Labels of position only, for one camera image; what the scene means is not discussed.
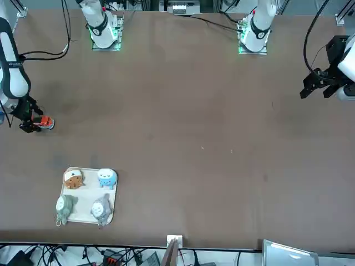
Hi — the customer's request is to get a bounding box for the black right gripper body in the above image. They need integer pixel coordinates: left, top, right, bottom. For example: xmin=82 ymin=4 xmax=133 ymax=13
xmin=12 ymin=95 xmax=36 ymax=122

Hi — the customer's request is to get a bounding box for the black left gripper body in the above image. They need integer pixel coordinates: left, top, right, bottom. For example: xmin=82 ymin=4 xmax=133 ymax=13
xmin=313 ymin=35 xmax=351 ymax=87

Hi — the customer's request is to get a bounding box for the orange-and-blue toy bus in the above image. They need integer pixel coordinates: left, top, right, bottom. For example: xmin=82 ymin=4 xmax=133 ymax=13
xmin=31 ymin=115 xmax=55 ymax=130

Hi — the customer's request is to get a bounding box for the brown plush with white cap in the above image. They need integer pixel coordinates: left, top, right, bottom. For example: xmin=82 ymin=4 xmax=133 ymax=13
xmin=63 ymin=168 xmax=86 ymax=191

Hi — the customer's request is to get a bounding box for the green-grey plush toy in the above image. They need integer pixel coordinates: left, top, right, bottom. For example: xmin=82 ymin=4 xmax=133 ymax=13
xmin=55 ymin=194 xmax=78 ymax=227

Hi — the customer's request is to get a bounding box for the light blue plush toy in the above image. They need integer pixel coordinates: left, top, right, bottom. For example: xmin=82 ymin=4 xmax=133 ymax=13
xmin=97 ymin=168 xmax=117 ymax=191

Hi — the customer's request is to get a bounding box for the beige plastic tray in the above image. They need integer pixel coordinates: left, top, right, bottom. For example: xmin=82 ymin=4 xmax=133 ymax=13
xmin=60 ymin=166 xmax=119 ymax=224

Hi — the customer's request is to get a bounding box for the grey plush with white face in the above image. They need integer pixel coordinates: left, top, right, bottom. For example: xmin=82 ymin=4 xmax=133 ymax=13
xmin=89 ymin=193 xmax=113 ymax=228

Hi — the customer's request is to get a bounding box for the black power adapter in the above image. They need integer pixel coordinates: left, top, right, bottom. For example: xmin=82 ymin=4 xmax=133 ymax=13
xmin=5 ymin=250 xmax=34 ymax=266

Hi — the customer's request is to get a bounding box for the white power strip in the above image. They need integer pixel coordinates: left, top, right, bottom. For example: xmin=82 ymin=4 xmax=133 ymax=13
xmin=171 ymin=0 xmax=201 ymax=15

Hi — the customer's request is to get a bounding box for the grey metal case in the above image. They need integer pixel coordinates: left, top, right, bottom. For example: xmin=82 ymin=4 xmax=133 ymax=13
xmin=261 ymin=239 xmax=320 ymax=266

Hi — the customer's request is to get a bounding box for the thick black looped cable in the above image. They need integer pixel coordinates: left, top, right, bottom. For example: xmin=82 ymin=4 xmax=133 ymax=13
xmin=303 ymin=0 xmax=332 ymax=73

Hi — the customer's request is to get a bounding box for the aluminium frame bracket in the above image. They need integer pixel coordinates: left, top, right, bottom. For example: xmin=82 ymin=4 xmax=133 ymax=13
xmin=16 ymin=0 xmax=28 ymax=18
xmin=334 ymin=0 xmax=355 ymax=26

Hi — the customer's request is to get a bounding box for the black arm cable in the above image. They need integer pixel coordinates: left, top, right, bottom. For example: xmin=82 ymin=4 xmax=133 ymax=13
xmin=18 ymin=0 xmax=70 ymax=60

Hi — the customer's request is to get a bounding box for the thin black cable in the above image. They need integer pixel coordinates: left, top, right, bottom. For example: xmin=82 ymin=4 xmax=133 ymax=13
xmin=190 ymin=12 xmax=242 ymax=32

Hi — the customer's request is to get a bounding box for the slanted metal frame post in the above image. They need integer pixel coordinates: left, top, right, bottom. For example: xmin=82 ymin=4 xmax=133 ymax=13
xmin=160 ymin=234 xmax=184 ymax=266

